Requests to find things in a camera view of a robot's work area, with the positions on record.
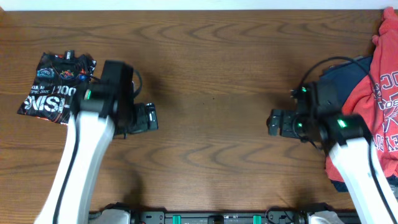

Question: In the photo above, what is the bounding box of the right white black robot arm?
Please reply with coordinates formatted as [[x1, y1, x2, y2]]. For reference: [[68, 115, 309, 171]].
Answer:
[[267, 81, 397, 223]]

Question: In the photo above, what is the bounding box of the navy blue folded garment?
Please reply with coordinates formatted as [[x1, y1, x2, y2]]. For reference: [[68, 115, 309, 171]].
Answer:
[[320, 61, 366, 106]]

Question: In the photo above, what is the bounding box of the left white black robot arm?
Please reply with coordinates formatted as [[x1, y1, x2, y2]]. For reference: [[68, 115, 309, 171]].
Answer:
[[35, 60, 159, 223]]

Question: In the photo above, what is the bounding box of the red printed t-shirt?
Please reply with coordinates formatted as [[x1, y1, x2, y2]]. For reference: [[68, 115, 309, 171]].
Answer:
[[342, 7, 397, 178]]

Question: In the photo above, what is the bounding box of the black orange patterned jersey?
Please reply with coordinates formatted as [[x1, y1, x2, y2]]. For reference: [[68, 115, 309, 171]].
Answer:
[[17, 50, 96, 124]]

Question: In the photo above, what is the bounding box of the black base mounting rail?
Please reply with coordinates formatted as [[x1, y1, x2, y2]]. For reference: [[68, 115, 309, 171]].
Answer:
[[88, 203, 361, 224]]

